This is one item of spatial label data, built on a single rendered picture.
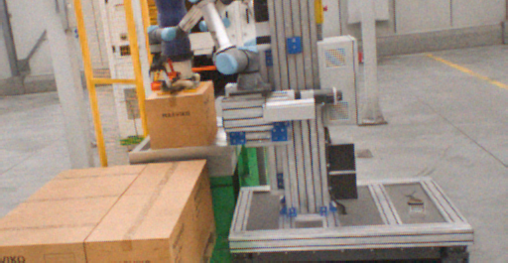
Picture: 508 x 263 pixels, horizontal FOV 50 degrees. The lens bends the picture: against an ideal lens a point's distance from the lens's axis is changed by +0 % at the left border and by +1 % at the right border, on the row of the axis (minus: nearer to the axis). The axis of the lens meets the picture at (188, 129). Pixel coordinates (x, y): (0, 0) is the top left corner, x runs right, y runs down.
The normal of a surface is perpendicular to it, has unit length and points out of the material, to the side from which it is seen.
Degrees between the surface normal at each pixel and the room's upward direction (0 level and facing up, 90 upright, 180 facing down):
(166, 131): 90
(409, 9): 90
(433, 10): 90
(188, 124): 90
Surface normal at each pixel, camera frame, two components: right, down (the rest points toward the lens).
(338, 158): -0.18, 0.23
